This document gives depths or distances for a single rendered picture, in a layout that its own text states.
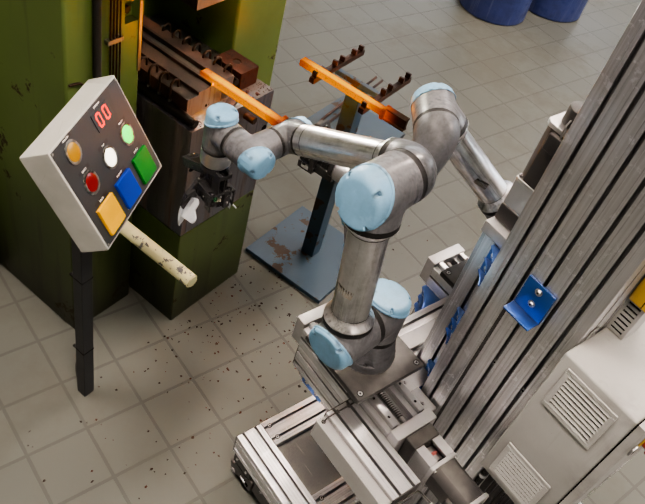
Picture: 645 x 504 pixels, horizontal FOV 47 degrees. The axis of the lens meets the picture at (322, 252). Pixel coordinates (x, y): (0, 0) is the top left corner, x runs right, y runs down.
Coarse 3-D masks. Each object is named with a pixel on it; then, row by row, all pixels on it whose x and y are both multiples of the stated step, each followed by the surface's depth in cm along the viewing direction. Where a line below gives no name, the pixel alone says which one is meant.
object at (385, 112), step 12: (300, 60) 252; (324, 72) 250; (336, 84) 248; (348, 84) 248; (360, 96) 245; (372, 108) 244; (384, 108) 242; (384, 120) 244; (396, 120) 242; (408, 120) 240
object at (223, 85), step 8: (200, 72) 223; (208, 72) 223; (216, 80) 221; (224, 80) 222; (224, 88) 220; (232, 88) 220; (232, 96) 220; (240, 96) 218; (248, 96) 219; (248, 104) 217; (256, 104) 217; (256, 112) 217; (264, 112) 215; (272, 112) 216; (272, 120) 214; (280, 120) 213
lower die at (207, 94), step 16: (144, 16) 240; (160, 32) 235; (144, 48) 228; (160, 48) 228; (176, 48) 230; (144, 64) 224; (160, 64) 224; (176, 64) 226; (208, 64) 229; (144, 80) 224; (192, 80) 222; (208, 80) 222; (176, 96) 218; (192, 96) 218; (208, 96) 224; (224, 96) 231; (192, 112) 222
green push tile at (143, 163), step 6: (144, 150) 189; (138, 156) 186; (144, 156) 189; (150, 156) 191; (132, 162) 185; (138, 162) 186; (144, 162) 189; (150, 162) 191; (138, 168) 186; (144, 168) 188; (150, 168) 191; (156, 168) 194; (138, 174) 187; (144, 174) 188; (150, 174) 191; (144, 180) 188
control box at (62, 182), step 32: (96, 96) 174; (64, 128) 164; (96, 128) 173; (32, 160) 159; (64, 160) 161; (96, 160) 172; (128, 160) 183; (64, 192) 163; (96, 192) 170; (64, 224) 171; (96, 224) 170
